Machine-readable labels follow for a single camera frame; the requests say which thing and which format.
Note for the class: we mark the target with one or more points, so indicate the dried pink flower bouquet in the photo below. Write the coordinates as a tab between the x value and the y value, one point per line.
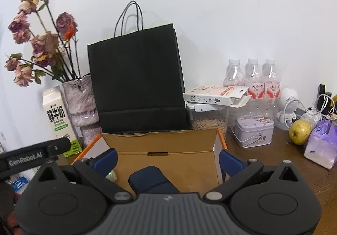
43	45

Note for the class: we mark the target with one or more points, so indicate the person's left hand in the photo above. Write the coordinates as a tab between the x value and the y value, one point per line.
11	220

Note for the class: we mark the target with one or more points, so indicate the pink mottled vase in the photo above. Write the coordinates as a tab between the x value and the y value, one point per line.
79	103

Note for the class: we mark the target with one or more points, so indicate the white printed tin box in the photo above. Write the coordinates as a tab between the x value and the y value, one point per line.
254	131

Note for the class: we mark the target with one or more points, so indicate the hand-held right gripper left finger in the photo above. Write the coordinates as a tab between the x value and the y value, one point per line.
106	161

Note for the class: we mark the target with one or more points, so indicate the clear water bottle red label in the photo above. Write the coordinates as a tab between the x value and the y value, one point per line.
233	73
253	74
271	77

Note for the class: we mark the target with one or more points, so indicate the blue packet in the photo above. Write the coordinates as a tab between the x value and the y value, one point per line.
19	183

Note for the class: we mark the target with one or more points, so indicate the white glove box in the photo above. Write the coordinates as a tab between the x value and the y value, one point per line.
208	94

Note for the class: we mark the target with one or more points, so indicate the clear green wrapper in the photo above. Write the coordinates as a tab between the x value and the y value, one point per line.
112	175

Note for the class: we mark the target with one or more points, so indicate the yellow pear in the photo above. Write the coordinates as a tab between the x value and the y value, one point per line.
299	132

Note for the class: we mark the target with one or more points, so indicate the small white desk fan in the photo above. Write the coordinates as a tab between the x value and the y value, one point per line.
289	100

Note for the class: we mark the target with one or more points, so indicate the purple tissue pack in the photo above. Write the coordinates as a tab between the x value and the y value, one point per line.
320	145

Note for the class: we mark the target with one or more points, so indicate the yellow snack packet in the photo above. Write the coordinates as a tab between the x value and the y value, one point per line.
335	98

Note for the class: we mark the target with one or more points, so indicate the dark blue case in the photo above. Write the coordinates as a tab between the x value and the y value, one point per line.
150	177

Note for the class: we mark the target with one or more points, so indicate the clear container with seeds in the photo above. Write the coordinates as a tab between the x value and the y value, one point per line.
208	121

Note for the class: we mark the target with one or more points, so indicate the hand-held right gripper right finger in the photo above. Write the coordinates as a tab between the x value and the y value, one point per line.
231	162

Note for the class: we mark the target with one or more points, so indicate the white green milk carton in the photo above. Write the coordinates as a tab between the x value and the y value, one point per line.
59	121

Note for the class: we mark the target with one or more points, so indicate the orange cardboard box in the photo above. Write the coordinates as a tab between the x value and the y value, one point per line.
171	169

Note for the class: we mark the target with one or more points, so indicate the black paper bag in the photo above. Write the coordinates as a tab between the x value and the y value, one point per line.
137	79

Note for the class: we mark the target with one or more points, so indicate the black charger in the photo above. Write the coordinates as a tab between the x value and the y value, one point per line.
321	92

